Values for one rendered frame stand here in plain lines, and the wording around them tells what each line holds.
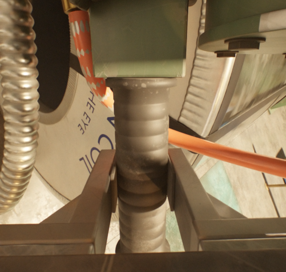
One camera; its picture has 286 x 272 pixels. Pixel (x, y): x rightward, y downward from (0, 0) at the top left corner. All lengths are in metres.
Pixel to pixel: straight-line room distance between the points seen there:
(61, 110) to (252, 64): 0.45
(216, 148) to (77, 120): 0.41
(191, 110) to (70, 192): 0.54
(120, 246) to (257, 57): 0.35
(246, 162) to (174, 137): 0.06
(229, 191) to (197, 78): 2.61
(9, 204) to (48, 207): 1.22
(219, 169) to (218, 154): 2.53
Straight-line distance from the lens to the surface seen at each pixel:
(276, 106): 5.04
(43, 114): 0.72
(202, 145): 0.18
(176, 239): 2.05
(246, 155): 0.18
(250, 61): 0.38
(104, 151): 0.16
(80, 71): 0.48
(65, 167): 0.70
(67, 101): 0.56
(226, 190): 2.79
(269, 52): 0.19
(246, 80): 0.39
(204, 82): 0.28
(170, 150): 0.15
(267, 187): 3.94
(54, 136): 0.70
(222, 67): 0.27
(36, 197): 1.39
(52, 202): 1.42
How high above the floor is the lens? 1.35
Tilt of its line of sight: 47 degrees down
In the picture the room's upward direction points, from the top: 70 degrees clockwise
